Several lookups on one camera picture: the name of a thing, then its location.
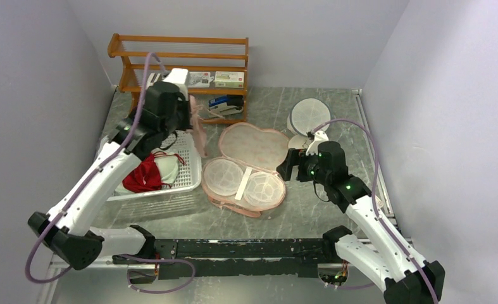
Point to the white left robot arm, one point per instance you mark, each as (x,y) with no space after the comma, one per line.
(66,229)

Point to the pink satin bra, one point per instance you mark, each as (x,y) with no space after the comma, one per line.
(198,133)

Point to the white plastic basket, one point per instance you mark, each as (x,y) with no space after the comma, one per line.
(189,173)

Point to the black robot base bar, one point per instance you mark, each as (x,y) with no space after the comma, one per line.
(178,258)

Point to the red bra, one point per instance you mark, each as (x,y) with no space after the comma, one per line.
(146,177)

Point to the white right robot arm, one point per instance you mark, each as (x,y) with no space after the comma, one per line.
(401,273)

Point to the beige round laundry bag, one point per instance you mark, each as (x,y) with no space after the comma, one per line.
(299,142)

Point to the white round mesh laundry bag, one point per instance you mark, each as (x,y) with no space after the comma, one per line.
(306,115)

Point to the clear plastic package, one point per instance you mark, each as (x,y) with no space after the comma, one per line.
(200,79)

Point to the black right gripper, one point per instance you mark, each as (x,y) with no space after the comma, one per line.
(295,157)

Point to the white green box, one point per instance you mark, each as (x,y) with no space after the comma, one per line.
(225,79)

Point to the orange wooden shelf rack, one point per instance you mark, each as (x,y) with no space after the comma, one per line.
(197,54)

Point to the floral peach laundry bag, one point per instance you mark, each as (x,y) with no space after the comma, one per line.
(244,178)

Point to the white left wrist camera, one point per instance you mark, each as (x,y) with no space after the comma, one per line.
(179,77)

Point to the white handheld device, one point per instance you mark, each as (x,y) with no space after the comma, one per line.
(153,78)

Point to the blue black stapler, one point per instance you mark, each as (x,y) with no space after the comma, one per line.
(226,105)

